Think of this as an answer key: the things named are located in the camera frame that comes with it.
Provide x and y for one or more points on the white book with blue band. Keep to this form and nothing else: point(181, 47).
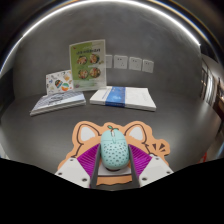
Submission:
point(140, 98)

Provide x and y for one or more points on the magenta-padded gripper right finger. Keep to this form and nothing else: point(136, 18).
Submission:
point(153, 170)

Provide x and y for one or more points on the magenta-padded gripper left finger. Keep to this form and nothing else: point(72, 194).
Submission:
point(75, 170)

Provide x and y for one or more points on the dark-framed glass partition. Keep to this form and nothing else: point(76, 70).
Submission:
point(211, 86)

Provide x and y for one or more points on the orange corgi-shaped mouse pad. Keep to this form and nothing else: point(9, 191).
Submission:
point(87, 134)

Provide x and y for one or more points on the white card with colourful stickers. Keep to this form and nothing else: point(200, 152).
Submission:
point(58, 82)

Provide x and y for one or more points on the teal dotted computer mouse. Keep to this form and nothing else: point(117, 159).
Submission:
point(114, 150)

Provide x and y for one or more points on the green menu sign stand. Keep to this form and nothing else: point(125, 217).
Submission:
point(87, 65)

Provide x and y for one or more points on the grey patterned book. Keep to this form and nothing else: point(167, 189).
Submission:
point(56, 101)

